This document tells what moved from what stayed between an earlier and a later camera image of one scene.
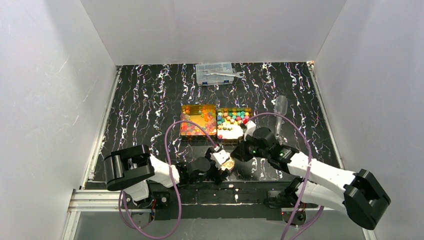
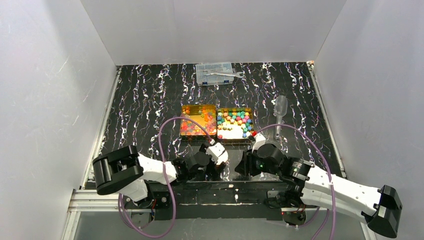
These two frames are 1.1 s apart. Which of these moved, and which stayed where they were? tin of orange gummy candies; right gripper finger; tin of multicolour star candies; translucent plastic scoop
Moved: right gripper finger
Stayed: translucent plastic scoop; tin of orange gummy candies; tin of multicolour star candies
